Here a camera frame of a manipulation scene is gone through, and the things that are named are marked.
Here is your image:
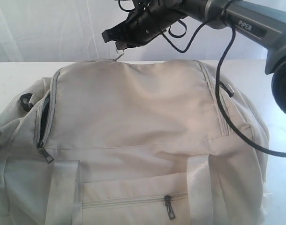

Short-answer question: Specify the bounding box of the black camera cable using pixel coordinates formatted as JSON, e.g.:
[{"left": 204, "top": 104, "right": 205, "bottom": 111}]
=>
[{"left": 117, "top": 0, "right": 286, "bottom": 158}]

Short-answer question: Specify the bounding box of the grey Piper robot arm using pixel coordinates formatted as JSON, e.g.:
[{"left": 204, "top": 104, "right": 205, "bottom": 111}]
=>
[{"left": 102, "top": 0, "right": 286, "bottom": 114}]

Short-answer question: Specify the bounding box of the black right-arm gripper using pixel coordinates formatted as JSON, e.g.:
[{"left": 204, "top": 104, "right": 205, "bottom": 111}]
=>
[{"left": 102, "top": 0, "right": 181, "bottom": 51}]

